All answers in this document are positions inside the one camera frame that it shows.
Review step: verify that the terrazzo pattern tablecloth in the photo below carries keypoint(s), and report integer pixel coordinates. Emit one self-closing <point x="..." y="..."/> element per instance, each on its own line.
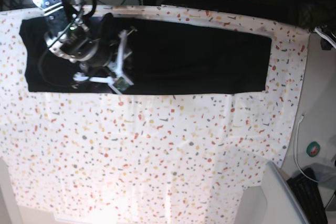
<point x="105" y="158"/>

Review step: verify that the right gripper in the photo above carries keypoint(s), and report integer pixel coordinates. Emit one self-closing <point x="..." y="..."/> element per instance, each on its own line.
<point x="102" y="56"/>

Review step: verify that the black keyboard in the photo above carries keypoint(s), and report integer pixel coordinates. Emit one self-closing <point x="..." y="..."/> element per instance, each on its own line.
<point x="308" y="196"/>

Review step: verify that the black t-shirt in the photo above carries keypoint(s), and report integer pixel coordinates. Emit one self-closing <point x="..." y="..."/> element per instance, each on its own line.
<point x="167" y="59"/>

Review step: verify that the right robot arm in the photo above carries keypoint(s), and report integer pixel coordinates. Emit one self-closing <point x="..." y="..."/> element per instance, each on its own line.
<point x="69" y="36"/>

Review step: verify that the green tape roll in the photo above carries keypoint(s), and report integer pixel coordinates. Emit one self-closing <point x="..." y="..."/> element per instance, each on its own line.
<point x="313" y="149"/>

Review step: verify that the grey plastic bin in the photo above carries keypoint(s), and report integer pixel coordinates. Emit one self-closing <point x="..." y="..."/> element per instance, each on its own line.
<point x="271" y="202"/>

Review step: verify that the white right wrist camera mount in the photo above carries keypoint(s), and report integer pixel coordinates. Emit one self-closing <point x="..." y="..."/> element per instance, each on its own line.
<point x="112" y="74"/>

